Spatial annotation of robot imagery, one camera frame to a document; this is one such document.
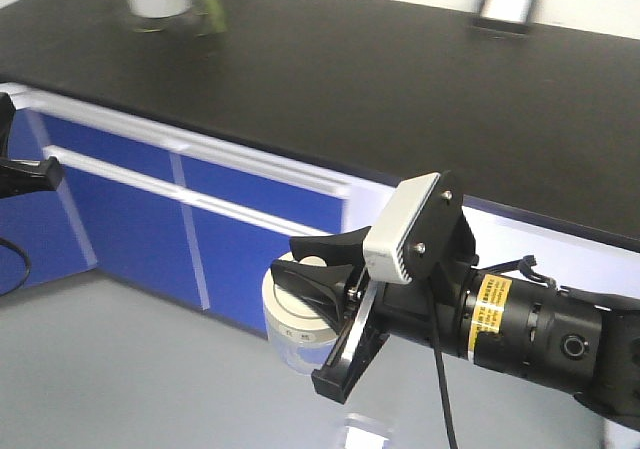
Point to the white power socket black base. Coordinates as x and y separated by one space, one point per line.
513 17

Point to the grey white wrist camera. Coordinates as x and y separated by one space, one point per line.
410 235

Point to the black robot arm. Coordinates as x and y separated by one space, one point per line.
506 318

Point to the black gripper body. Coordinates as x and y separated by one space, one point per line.
427 312

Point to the blue white lab cabinet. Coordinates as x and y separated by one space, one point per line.
189 218

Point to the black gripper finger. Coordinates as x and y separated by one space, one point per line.
7 114
323 289
19 177
334 250

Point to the glass jar with beige lid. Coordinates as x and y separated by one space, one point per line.
300 337

